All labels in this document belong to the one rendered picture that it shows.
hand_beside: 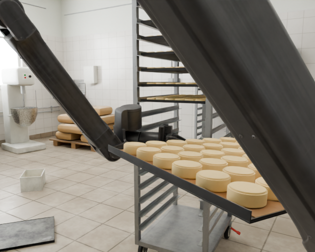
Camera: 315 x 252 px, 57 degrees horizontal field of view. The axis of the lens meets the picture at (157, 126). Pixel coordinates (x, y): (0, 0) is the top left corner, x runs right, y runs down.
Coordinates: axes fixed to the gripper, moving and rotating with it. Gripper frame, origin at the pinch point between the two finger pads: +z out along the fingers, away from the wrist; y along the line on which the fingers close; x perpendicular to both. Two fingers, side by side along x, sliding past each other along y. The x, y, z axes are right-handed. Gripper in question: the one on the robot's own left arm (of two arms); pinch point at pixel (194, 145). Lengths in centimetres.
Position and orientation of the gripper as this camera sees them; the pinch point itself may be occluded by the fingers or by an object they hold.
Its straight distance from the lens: 77.8
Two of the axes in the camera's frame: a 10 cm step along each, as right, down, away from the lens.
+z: 9.7, 0.6, -2.2
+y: -0.3, 9.9, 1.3
